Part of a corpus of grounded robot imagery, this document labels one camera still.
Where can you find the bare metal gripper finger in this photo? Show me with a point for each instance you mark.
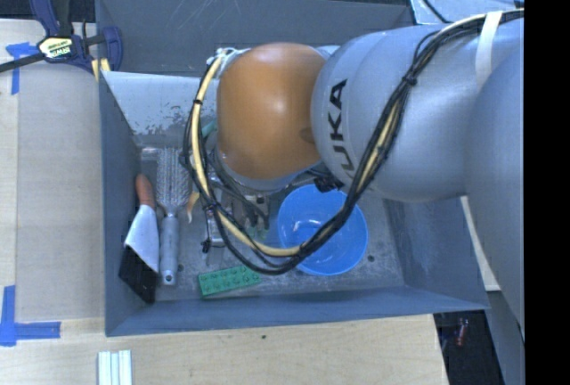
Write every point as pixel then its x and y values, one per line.
pixel 214 236

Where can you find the green flat block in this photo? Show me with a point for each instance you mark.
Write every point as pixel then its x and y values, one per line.
pixel 228 280

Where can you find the silver hairbrush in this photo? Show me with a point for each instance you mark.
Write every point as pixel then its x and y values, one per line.
pixel 170 214

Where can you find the blue plastic bowl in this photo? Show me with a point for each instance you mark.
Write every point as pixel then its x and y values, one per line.
pixel 329 256

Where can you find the pale wood flat board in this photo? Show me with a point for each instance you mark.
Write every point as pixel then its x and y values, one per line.
pixel 58 196

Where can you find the grey metal bin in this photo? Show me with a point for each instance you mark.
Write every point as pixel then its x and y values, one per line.
pixel 169 31

